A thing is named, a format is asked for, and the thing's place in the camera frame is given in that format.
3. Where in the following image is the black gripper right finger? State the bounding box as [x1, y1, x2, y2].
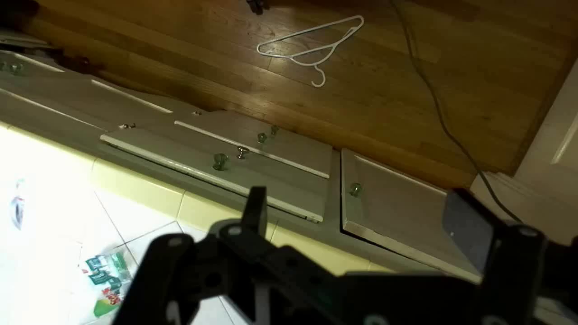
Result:
[443, 188, 578, 325]

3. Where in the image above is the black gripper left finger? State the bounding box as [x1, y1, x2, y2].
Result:
[111, 184, 340, 325]

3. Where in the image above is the green candy wrapper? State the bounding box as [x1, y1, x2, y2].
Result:
[80, 249, 133, 319]

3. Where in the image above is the black power cable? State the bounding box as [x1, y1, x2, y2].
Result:
[391, 0, 525, 225]

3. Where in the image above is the white wire clothes hanger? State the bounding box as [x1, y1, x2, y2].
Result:
[255, 14, 366, 88]

